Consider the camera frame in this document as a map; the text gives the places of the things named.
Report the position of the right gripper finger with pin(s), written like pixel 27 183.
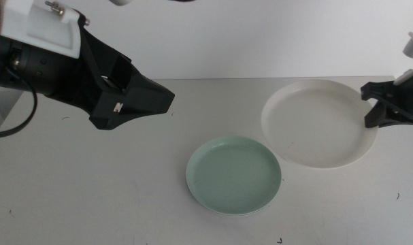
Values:
pixel 372 117
pixel 383 117

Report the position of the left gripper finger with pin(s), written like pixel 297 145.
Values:
pixel 141 98
pixel 104 54

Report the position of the white shallow bowl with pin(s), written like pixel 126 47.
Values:
pixel 315 126

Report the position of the pale green shallow bowl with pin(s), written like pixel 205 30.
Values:
pixel 233 175

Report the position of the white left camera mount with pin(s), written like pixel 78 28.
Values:
pixel 39 24

